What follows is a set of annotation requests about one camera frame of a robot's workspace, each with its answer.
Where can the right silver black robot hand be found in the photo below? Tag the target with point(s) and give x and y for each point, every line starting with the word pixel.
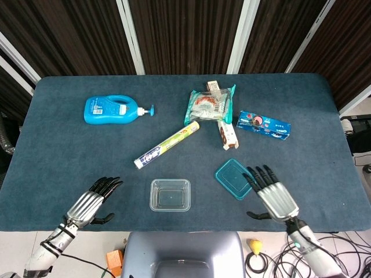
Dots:
pixel 276 201

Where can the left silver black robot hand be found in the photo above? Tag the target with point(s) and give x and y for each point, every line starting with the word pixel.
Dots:
pixel 85 207

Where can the clear plastic container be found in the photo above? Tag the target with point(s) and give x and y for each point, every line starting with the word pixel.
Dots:
pixel 232 178
pixel 170 195

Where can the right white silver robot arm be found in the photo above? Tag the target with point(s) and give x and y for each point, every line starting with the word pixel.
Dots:
pixel 313 249

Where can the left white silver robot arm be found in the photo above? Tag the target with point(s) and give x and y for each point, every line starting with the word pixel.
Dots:
pixel 55 243

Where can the blue Oreo cookie box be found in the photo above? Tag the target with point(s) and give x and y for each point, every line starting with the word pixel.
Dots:
pixel 263 126

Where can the white brown cookie sleeve box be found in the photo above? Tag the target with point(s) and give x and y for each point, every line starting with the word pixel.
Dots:
pixel 229 139

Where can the yellow object on floor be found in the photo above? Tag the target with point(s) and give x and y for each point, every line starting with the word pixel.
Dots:
pixel 255 246

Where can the dark teal table cloth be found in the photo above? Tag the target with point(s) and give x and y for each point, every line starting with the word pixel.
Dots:
pixel 72 150

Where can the orange block on floor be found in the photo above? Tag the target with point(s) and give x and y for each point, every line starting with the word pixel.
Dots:
pixel 114 260

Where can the blue pump detergent bottle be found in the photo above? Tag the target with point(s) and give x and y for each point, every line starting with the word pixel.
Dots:
pixel 107 111

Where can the grey robot torso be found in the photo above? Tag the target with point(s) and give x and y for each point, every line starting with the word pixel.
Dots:
pixel 182 249

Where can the black equipment beside table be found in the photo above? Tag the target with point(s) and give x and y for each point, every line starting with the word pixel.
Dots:
pixel 359 133

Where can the clear teal-edged snack bag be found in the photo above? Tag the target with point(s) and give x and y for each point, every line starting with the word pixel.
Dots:
pixel 208 105

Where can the white partition post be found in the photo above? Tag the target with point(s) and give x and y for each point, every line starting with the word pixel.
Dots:
pixel 242 34
pixel 356 100
pixel 310 34
pixel 131 34
pixel 14 75
pixel 17 58

